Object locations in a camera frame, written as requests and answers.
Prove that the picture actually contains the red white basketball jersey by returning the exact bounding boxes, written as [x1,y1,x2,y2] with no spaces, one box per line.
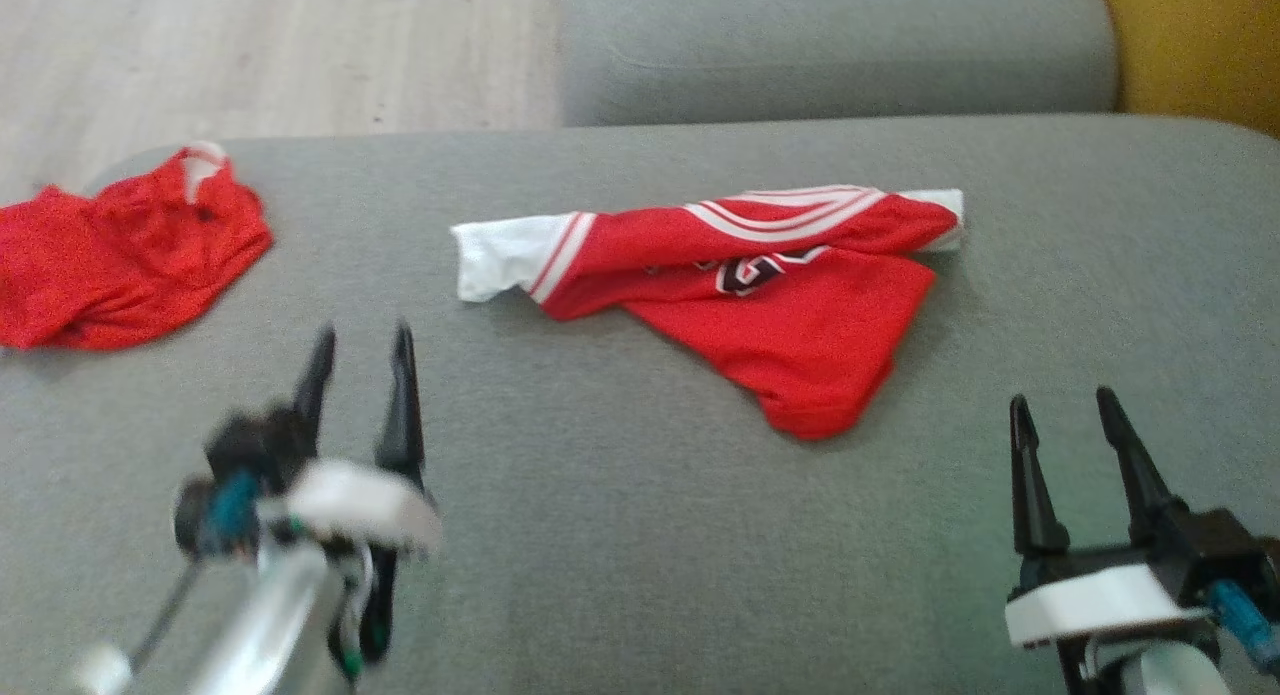
[450,184,966,442]

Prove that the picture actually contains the red shorts with white stripe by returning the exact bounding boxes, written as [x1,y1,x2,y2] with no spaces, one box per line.
[0,140,274,353]

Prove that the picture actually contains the yellow sofa cushion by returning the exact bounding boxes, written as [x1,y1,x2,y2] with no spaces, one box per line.
[1093,0,1280,139]

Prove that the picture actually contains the thin black cable white tag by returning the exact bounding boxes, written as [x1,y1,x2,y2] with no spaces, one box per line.
[65,560,201,695]

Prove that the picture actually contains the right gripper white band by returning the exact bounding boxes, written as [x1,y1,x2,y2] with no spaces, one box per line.
[1004,386,1211,649]

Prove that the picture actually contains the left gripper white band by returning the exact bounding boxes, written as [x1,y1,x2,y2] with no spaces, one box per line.
[262,319,443,558]

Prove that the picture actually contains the large grey sofa seat cushion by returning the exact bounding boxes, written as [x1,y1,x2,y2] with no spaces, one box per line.
[0,113,1280,695]

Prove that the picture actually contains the small grey sofa cushion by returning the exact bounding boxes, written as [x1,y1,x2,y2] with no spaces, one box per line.
[555,0,1119,128]

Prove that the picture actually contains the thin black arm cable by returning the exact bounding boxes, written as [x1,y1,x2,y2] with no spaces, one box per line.
[335,543,399,688]

